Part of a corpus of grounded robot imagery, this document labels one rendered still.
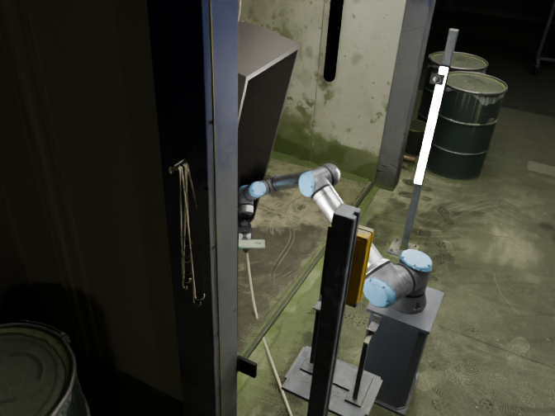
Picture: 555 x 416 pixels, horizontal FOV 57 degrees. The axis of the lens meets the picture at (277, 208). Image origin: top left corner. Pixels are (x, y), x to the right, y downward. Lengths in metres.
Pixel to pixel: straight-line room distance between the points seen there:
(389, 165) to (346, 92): 0.75
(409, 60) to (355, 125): 0.73
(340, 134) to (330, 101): 0.31
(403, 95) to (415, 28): 0.53
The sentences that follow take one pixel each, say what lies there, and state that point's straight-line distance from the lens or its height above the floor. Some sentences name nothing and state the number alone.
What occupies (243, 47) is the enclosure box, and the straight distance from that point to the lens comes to 2.51.
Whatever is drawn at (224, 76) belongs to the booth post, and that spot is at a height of 1.86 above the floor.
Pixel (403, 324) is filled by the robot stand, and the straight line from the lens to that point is 2.51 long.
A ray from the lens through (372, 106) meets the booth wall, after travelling 4.45.
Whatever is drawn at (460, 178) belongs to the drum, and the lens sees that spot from 5.08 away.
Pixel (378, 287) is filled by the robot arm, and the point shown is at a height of 0.87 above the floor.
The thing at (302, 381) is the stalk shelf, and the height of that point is 0.79.
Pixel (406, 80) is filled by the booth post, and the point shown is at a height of 1.02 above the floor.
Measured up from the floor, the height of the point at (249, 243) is 0.58.
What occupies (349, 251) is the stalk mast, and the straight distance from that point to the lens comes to 1.36.
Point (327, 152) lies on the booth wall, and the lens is 4.77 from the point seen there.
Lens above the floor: 2.36
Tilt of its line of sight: 33 degrees down
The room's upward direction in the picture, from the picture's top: 3 degrees clockwise
